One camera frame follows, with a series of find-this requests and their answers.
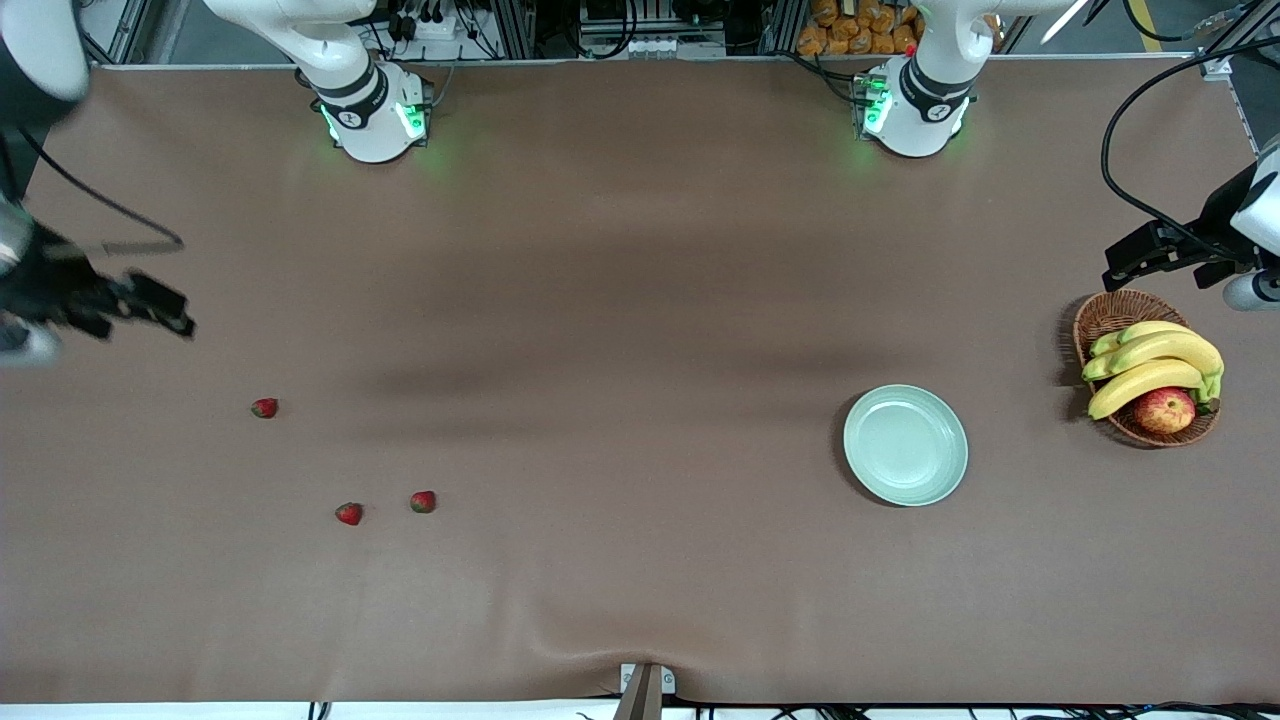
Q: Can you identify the brown wicker basket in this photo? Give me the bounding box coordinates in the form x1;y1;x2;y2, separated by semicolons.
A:
1072;289;1221;449

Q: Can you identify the pale green round plate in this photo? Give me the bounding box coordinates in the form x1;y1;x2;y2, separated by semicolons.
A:
842;384;970;508

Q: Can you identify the silver aluminium frame post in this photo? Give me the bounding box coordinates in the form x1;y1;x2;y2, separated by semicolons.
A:
1195;0;1280;151

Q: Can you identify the white connector block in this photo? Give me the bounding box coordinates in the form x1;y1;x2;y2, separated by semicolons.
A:
625;36;726;59

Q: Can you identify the bag of bread rolls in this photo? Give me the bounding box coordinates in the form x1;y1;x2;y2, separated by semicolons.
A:
797;0;926;57

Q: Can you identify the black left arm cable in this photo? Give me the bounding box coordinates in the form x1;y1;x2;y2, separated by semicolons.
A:
1100;38;1280;263

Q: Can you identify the white power strip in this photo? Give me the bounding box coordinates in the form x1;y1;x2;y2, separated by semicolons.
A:
385;0;466;43

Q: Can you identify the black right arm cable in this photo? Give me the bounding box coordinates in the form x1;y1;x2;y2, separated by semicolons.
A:
15;125;187;256

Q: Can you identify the red yellow apple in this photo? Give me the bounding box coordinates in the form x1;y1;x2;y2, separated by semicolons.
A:
1133;387;1198;436

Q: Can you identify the brown table cloth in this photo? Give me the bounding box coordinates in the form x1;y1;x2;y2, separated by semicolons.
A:
0;55;1280;707

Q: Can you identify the thick yellow banana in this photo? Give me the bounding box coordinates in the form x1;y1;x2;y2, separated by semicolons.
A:
1087;359;1206;421

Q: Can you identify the small yellow green banana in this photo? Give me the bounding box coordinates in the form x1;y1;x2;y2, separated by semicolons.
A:
1088;320;1193;359

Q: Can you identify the yellow banana bunch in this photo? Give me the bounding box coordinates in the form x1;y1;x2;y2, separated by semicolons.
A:
1082;330;1225;383

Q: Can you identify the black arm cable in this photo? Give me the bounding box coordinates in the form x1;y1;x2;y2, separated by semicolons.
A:
15;125;187;256
1100;38;1280;263

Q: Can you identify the grey metal bracket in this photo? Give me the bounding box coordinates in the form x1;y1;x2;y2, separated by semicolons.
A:
612;662;677;720

